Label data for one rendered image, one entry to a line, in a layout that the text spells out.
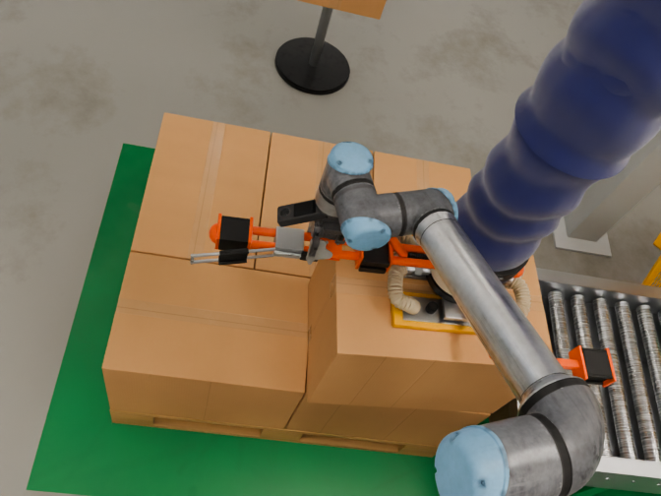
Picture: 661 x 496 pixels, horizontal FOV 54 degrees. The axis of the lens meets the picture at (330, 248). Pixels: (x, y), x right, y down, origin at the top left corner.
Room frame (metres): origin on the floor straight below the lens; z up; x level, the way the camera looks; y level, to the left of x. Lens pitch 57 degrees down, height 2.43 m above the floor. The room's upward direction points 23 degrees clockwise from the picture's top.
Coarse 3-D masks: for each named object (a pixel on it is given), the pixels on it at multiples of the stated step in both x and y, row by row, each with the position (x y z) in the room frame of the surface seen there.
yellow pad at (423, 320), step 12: (420, 300) 0.92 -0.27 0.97; (432, 300) 0.94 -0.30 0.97; (396, 312) 0.86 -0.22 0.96; (420, 312) 0.89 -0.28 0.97; (432, 312) 0.90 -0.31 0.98; (396, 324) 0.83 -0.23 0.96; (408, 324) 0.85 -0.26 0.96; (420, 324) 0.86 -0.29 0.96; (432, 324) 0.87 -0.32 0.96; (444, 324) 0.89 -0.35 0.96; (456, 324) 0.90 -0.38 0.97; (468, 324) 0.91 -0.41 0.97
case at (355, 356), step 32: (320, 288) 0.97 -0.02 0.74; (352, 288) 0.89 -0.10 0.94; (384, 288) 0.93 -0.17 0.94; (416, 288) 0.97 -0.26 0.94; (320, 320) 0.87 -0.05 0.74; (352, 320) 0.80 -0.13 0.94; (384, 320) 0.84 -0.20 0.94; (544, 320) 1.04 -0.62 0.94; (320, 352) 0.78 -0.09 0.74; (352, 352) 0.72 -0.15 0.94; (384, 352) 0.75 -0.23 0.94; (416, 352) 0.79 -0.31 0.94; (448, 352) 0.83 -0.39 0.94; (480, 352) 0.86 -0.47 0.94; (320, 384) 0.70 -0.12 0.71; (352, 384) 0.73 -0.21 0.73; (384, 384) 0.76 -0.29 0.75; (416, 384) 0.79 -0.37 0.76; (448, 384) 0.82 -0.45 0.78; (480, 384) 0.86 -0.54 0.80
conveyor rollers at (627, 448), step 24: (552, 312) 1.37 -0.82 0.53; (576, 312) 1.41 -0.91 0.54; (600, 312) 1.45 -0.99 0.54; (624, 312) 1.49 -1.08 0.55; (648, 312) 1.53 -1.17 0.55; (576, 336) 1.33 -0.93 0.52; (600, 336) 1.36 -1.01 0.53; (624, 336) 1.40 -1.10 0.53; (648, 336) 1.44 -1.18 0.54; (648, 360) 1.35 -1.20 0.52; (624, 408) 1.11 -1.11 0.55; (648, 408) 1.15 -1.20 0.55; (624, 432) 1.03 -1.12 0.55; (648, 432) 1.07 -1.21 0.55; (624, 456) 0.96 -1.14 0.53; (648, 456) 0.99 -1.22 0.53
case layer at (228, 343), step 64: (192, 128) 1.49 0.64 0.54; (192, 192) 1.23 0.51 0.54; (256, 192) 1.34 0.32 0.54; (384, 192) 1.57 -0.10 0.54; (128, 320) 0.72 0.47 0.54; (192, 320) 0.80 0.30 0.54; (256, 320) 0.88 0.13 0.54; (128, 384) 0.57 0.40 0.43; (192, 384) 0.63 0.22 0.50; (256, 384) 0.69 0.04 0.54
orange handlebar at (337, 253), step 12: (216, 228) 0.81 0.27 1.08; (264, 228) 0.86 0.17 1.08; (252, 240) 0.82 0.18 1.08; (336, 252) 0.88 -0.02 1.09; (348, 252) 0.90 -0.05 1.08; (408, 252) 0.98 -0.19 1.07; (420, 252) 0.99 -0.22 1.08; (396, 264) 0.93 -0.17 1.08; (408, 264) 0.94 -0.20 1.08; (420, 264) 0.95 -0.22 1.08; (432, 264) 0.96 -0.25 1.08; (516, 276) 1.04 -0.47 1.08; (564, 360) 0.85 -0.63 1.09; (576, 360) 0.87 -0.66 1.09
